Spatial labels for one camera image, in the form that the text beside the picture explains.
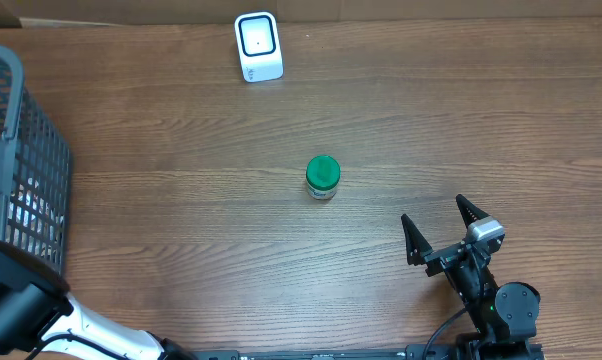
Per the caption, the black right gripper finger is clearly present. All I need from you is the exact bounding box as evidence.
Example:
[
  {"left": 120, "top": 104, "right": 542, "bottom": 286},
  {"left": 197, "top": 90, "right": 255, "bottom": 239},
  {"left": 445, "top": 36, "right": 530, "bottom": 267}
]
[
  {"left": 401, "top": 214, "right": 432, "bottom": 265},
  {"left": 455, "top": 194, "right": 489, "bottom": 228}
]

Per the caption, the green lid jar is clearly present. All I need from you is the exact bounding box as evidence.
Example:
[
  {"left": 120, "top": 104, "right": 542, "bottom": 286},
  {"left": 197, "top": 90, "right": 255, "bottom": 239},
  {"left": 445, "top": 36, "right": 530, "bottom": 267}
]
[{"left": 305, "top": 155, "right": 341, "bottom": 200}]

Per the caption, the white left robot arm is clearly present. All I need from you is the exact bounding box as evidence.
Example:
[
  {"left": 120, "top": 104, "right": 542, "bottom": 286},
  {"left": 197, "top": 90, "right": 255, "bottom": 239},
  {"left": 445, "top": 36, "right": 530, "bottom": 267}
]
[{"left": 0, "top": 203, "right": 194, "bottom": 359}]

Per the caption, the white barcode scanner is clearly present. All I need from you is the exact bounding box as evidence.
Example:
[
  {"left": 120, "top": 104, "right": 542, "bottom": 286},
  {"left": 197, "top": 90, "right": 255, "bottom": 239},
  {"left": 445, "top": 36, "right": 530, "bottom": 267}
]
[{"left": 234, "top": 11, "right": 284, "bottom": 83}]

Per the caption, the dark grey plastic basket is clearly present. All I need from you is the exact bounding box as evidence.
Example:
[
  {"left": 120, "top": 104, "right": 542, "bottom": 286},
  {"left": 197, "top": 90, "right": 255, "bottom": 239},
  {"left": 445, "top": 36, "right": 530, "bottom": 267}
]
[{"left": 0, "top": 45, "right": 73, "bottom": 273}]

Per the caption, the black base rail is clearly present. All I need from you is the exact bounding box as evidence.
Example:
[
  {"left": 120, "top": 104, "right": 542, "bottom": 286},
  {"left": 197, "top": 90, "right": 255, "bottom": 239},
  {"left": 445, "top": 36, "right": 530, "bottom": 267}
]
[{"left": 192, "top": 344, "right": 472, "bottom": 360}]

